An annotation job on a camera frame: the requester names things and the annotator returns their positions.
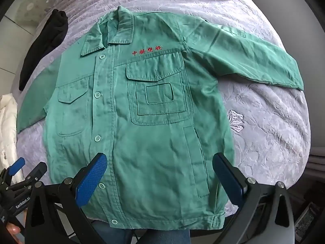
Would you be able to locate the person's blue jeans leg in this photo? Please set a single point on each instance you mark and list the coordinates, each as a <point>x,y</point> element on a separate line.
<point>142,235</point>

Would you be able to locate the white fan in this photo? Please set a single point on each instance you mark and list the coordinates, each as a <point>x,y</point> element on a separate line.
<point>29,5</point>

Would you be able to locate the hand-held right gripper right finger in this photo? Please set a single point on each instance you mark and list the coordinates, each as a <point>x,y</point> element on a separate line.
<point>228,180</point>

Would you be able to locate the dark printed packet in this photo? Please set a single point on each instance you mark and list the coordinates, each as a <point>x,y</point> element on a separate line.
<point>308,217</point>

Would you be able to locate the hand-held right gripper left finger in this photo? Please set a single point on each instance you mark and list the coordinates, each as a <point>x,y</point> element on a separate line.
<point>92,180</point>

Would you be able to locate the black garment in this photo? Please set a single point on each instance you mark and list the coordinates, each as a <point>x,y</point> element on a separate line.
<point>48,45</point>

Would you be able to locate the white garment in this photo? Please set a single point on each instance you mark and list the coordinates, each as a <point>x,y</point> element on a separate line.
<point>7,132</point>

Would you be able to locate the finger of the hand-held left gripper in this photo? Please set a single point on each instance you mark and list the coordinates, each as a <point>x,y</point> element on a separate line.
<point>16,164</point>
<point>38,171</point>

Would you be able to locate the lavender bed blanket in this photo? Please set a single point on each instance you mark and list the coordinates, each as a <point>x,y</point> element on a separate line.
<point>266,119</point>

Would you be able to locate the green work jacket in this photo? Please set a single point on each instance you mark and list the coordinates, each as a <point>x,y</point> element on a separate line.
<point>152,144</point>

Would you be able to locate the person's left hand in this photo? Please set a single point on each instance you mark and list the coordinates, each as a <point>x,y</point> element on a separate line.
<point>14,229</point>

